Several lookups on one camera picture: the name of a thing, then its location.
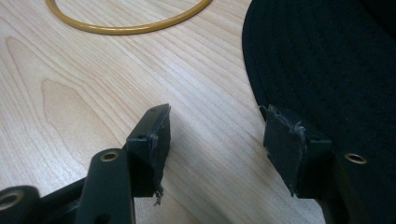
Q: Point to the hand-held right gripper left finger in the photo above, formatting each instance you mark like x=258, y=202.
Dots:
x=148, y=149

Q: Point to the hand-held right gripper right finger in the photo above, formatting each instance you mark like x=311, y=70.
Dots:
x=288, y=152

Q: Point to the black cap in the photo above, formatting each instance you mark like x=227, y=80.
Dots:
x=323, y=71

